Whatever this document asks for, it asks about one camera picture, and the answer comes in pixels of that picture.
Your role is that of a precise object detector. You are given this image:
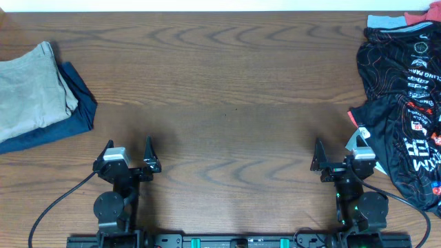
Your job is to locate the black mounting rail base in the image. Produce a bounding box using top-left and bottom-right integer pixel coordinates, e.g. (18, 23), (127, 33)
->
(66, 231), (412, 248)

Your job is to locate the black cycling jersey orange print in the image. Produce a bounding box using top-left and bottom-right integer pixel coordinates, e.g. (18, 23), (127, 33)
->
(348, 21), (440, 216)

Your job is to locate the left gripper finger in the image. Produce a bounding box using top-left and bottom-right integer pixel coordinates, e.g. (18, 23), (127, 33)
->
(96, 140), (114, 163)
(143, 136), (162, 173)

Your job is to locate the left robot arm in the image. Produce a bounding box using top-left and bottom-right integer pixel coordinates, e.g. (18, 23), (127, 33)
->
(92, 136), (161, 247)

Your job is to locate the red t-shirt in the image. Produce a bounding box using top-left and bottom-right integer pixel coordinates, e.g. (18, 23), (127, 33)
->
(404, 1), (441, 25)

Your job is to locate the light grey t-shirt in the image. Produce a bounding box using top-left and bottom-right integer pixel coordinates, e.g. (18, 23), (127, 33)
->
(367, 15), (407, 29)

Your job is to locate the folded beige garment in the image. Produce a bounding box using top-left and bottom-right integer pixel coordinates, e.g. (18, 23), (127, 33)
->
(1, 41), (79, 141)

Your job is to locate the folded navy blue garment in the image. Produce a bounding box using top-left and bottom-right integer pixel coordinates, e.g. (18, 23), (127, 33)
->
(1, 62), (97, 154)

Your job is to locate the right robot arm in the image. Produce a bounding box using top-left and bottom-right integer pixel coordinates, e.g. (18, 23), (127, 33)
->
(310, 139), (389, 247)

